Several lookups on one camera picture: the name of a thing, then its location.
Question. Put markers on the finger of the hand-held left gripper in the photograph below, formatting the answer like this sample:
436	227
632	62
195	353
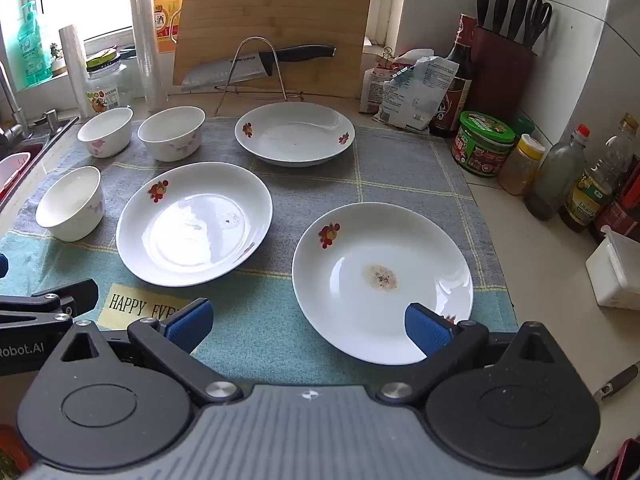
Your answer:
3	266
75	292

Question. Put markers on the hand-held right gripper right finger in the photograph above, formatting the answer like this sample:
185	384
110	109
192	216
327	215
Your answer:
430	330

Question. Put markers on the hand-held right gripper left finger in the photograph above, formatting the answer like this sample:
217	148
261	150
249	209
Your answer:
190	322

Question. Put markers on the white plate with fruit print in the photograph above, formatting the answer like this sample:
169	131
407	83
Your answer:
295	135
350	320
195	230

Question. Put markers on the white bowl with pink flowers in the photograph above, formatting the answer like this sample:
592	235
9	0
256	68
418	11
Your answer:
70	205
107	127
172	130

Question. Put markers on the red plastic basin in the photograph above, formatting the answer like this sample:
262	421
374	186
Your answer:
15	170

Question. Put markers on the steel sink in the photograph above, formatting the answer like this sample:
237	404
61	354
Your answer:
40	135

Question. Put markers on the metal sink knob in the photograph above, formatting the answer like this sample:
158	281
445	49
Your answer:
52	120

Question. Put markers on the metal faucet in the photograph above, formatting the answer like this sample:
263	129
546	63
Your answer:
10	110

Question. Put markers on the grey and teal checked mat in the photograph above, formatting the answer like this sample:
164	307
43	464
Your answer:
310	185

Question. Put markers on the yellow-lidded spice jar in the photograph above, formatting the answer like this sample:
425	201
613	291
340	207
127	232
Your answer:
520	170

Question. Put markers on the white plastic box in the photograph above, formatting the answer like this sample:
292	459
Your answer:
612	280

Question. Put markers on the green sauce jar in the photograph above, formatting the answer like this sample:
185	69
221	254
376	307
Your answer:
482	145

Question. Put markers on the glass bottle with red cap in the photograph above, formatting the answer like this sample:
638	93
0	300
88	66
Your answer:
555	180

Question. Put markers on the glass jar with yellow lid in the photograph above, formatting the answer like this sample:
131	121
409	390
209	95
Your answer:
105	91

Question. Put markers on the oil bottle with yellow label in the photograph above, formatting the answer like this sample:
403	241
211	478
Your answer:
592	195

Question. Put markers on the small green plant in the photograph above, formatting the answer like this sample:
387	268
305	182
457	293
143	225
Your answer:
56	57

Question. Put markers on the green detergent pump bottle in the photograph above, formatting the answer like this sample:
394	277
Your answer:
34	45

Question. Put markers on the green lidded container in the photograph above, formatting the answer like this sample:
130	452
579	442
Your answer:
524	127

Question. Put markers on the dark red bottle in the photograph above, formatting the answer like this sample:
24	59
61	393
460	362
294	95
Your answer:
620	210

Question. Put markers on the white and blue food bag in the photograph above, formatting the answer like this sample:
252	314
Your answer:
410	100

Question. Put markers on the dark red object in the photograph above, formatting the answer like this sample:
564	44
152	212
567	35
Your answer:
625	462

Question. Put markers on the dark soy sauce bottle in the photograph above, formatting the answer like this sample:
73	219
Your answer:
457	95

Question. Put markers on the white and red food bag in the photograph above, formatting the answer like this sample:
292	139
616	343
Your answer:
372	90

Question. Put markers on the dark red knife block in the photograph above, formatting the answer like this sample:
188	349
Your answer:
500	75

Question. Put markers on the beige binder clip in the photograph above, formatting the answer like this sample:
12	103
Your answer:
386	57

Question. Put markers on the yellow cooking wine bottle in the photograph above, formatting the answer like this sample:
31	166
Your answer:
162	15

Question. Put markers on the bamboo cutting board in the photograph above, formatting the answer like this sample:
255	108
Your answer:
280	10

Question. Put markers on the black kitchen scissors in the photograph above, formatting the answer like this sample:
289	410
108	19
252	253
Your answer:
539	17

